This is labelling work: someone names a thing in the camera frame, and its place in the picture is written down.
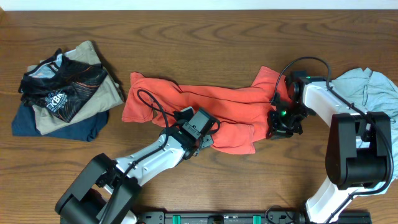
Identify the navy blue folded shirt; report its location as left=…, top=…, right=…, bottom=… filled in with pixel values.
left=12, top=105, right=109, bottom=142

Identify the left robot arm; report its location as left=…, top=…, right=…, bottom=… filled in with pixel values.
left=55, top=107, right=221, bottom=223

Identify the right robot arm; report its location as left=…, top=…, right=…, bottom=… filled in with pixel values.
left=266, top=71, right=394, bottom=223

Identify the beige folded shirt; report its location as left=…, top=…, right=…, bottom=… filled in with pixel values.
left=33, top=40, right=124, bottom=135

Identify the light grey blue shirt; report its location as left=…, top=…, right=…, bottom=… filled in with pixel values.
left=331, top=68, right=397, bottom=180

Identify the black patterned jersey shirt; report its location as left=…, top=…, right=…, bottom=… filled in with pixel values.
left=18, top=49, right=108, bottom=123

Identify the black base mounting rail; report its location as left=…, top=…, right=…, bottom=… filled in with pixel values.
left=133, top=210, right=373, bottom=224

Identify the red orange polo shirt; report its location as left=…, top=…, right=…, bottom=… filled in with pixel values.
left=122, top=66, right=291, bottom=154

